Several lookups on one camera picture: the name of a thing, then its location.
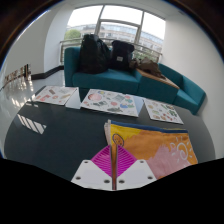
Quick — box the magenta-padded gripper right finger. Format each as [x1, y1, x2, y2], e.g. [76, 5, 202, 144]
[115, 145, 158, 191]

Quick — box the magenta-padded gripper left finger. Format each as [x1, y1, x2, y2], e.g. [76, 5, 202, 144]
[70, 144, 114, 191]

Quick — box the yellow orange cartoon print towel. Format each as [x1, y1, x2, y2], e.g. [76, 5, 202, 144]
[103, 119, 199, 192]

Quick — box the white sticker sheet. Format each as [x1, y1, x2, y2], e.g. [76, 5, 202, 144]
[80, 88, 144, 118]
[143, 98, 184, 125]
[33, 85, 78, 107]

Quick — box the wooden sofa table top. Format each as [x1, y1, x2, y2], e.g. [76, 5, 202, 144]
[135, 67, 180, 90]

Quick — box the teal sectional sofa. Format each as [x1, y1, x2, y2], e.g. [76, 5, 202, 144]
[63, 45, 207, 116]

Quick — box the brown jacket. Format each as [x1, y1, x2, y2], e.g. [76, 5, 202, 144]
[129, 56, 166, 79]

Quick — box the black backpack with label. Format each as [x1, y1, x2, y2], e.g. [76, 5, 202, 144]
[109, 39, 136, 72]

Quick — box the black bulky backpack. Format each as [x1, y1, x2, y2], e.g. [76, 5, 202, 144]
[78, 33, 111, 75]

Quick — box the group of chairs and tables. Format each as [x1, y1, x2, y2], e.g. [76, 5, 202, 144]
[3, 63, 33, 84]

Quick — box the metal window railing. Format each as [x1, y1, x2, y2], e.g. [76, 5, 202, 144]
[59, 36, 163, 66]

